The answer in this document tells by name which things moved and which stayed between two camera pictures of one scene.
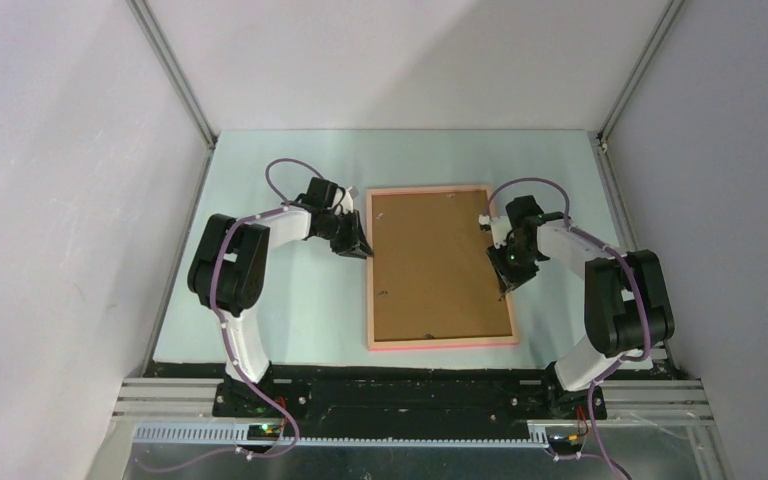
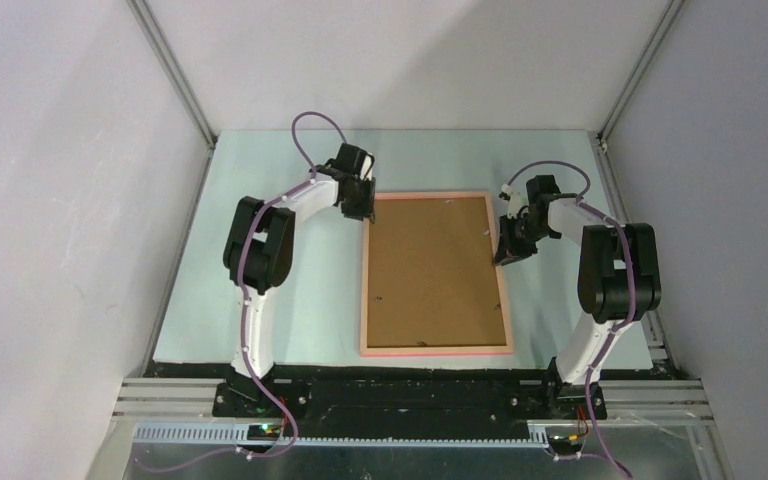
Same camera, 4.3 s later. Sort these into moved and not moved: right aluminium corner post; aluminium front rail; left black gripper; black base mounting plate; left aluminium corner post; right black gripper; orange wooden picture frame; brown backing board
Moved: left black gripper; right black gripper; orange wooden picture frame
Not moved: left aluminium corner post; black base mounting plate; aluminium front rail; brown backing board; right aluminium corner post
